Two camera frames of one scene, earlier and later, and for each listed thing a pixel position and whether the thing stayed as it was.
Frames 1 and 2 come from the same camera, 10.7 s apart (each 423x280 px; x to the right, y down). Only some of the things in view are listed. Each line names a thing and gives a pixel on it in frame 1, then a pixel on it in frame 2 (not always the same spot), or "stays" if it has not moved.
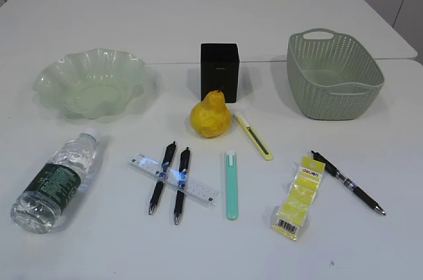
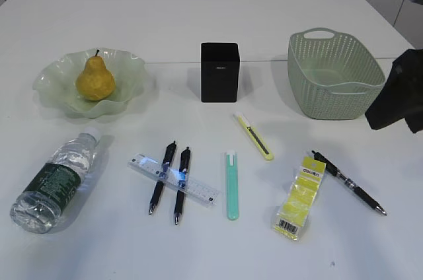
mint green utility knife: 232,185 stays
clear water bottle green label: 38,208 stays
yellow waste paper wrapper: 295,207 stays
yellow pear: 211,117 to 95,82
